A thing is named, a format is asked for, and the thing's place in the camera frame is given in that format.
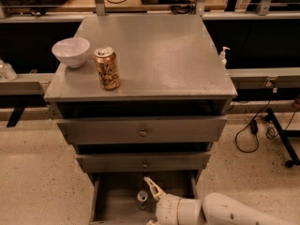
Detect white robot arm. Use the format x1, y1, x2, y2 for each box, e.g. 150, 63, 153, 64
143, 177, 298, 225

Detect grey bottom drawer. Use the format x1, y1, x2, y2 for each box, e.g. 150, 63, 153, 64
89, 171, 198, 225

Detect black coiled cables on shelf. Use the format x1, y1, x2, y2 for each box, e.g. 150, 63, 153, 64
170, 0, 198, 16

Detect grey top drawer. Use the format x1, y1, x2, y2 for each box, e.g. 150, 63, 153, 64
58, 115, 227, 144

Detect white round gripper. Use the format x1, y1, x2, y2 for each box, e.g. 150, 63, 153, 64
143, 176, 205, 225

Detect grey middle drawer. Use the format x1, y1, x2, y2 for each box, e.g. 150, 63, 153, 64
76, 152, 210, 173

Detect grey drawer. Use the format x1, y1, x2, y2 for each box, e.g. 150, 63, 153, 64
89, 171, 198, 225
76, 152, 210, 173
58, 115, 227, 144

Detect grey wooden drawer cabinet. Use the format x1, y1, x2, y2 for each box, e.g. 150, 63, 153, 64
43, 13, 238, 225

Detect white ceramic bowl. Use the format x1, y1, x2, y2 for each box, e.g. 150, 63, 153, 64
52, 37, 90, 68

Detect black stand leg with wheel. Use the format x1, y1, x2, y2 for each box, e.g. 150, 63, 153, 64
265, 108, 300, 168

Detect white pump dispenser bottle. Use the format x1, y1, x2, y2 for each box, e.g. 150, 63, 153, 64
219, 46, 230, 67

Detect gold patterned drink can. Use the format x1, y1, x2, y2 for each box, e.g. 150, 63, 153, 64
94, 46, 120, 90

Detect silver redbull can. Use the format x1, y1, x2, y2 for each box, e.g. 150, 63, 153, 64
137, 190, 149, 210

